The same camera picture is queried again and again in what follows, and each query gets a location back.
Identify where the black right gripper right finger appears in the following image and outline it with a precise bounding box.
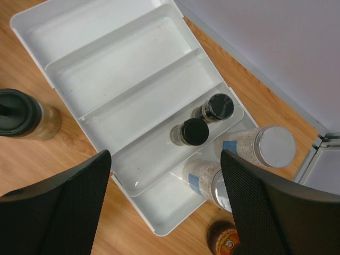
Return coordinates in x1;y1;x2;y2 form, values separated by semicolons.
220;150;339;254

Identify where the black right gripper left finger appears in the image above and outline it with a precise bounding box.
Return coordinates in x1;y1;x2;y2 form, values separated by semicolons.
1;150;112;254

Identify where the silver-lid salt shaker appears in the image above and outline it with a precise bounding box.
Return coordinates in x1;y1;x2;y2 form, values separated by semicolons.
214;126;296;168
182;159;232;212

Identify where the small dark spice jar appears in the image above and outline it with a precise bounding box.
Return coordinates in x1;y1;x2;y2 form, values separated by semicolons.
170;118;209;146

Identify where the silver-top pepper grinder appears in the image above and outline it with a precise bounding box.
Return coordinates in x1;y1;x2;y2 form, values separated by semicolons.
191;93;234;123

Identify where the black-lid glass condiment jar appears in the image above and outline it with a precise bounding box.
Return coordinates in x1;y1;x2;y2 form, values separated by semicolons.
1;89;62;140

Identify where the red-lid sauce bottle right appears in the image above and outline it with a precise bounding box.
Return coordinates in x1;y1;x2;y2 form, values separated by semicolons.
206;220;241;255

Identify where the white divided organizer tray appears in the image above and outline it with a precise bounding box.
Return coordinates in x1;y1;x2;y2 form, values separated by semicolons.
10;1;256;236

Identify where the aluminium frame post right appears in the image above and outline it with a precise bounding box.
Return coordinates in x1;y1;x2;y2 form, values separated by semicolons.
293;132;340;194

